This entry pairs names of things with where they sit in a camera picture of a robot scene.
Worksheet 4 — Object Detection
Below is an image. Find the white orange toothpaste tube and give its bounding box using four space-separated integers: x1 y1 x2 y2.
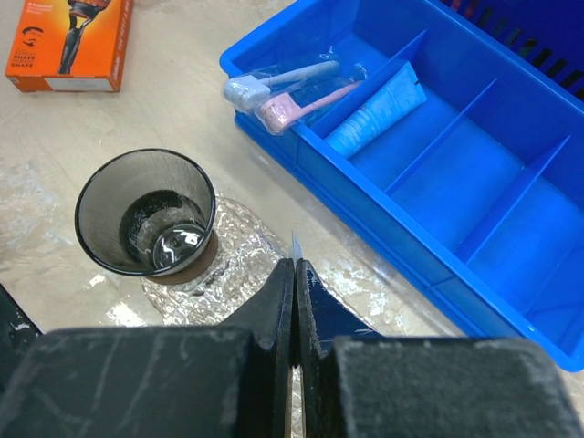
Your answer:
289 232 303 265

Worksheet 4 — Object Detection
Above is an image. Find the orange box on table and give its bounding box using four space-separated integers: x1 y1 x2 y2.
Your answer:
5 0 134 93

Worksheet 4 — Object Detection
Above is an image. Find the pink wrapped toothbrush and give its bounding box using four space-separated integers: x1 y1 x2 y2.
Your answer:
253 67 360 135

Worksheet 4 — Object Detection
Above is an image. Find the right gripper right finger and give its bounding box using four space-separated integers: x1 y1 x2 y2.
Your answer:
296 260 583 437

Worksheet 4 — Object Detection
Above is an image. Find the dark brown banded cup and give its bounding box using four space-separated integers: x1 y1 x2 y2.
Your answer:
75 149 218 286

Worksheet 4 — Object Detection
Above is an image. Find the clear oval textured tray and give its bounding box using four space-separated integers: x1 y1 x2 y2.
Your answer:
141 196 460 337

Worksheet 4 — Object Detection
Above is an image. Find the white-blue wrapped toothbrush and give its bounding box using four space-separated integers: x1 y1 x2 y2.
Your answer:
222 60 340 113

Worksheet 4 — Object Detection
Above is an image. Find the blue plastic shopping basket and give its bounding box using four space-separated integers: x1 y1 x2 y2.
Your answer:
445 1 583 101

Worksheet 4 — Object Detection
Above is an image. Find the light blue toothpaste tube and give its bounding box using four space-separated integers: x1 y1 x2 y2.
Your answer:
325 61 427 159

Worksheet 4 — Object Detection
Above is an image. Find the blue compartment organizer bin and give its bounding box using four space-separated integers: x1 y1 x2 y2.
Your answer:
220 1 583 371

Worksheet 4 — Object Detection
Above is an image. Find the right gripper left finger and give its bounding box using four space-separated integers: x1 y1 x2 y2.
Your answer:
1 259 294 437

